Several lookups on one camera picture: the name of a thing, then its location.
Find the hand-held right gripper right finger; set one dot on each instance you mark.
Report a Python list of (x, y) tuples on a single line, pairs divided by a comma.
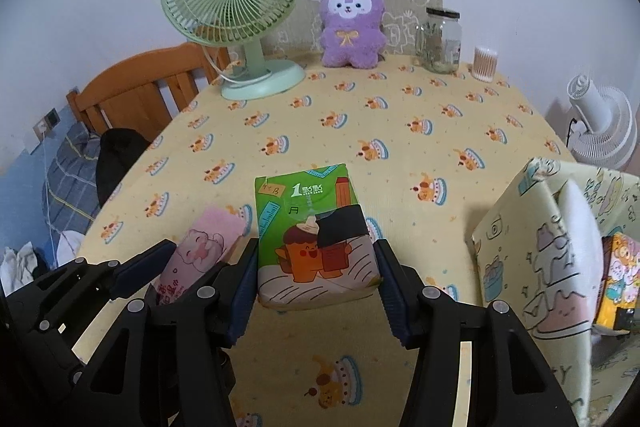
[(395, 302)]

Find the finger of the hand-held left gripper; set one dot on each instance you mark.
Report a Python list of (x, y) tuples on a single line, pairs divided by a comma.
[(227, 269), (145, 267)]

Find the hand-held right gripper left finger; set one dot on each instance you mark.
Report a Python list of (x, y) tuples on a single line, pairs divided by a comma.
[(245, 292)]

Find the pink tissue packet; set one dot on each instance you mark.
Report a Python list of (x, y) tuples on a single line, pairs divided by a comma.
[(200, 247)]

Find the green tissue pack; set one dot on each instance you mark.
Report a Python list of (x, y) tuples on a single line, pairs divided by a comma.
[(310, 217)]

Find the yellow cartoon fabric storage box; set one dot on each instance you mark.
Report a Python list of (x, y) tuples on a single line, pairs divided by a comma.
[(525, 257)]

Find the orange tissue pack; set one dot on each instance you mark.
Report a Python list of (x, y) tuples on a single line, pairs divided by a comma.
[(622, 277)]

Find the white garment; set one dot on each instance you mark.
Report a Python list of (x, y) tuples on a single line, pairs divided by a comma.
[(72, 247)]

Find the white crumpled cloth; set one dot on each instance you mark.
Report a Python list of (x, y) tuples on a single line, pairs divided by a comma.
[(17, 269)]

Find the black cloth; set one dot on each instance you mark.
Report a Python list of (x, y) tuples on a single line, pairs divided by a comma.
[(120, 162)]

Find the blue plaid pillow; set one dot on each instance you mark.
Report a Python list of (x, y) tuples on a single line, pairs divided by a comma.
[(75, 177)]

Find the wooden bed headboard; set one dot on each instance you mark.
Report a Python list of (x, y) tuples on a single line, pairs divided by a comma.
[(130, 92)]

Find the yellow printed tablecloth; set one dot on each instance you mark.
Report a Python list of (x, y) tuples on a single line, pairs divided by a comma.
[(350, 132)]

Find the cotton swab container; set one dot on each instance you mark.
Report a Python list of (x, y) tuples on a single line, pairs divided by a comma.
[(485, 67)]

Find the purple plush toy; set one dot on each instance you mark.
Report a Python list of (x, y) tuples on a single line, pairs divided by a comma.
[(350, 42)]

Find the glass jar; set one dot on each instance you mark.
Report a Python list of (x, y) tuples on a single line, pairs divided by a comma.
[(440, 47)]

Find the white fan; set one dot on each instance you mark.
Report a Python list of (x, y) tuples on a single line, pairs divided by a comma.
[(605, 127)]

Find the wall socket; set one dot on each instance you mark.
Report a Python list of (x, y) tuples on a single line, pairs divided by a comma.
[(47, 122)]

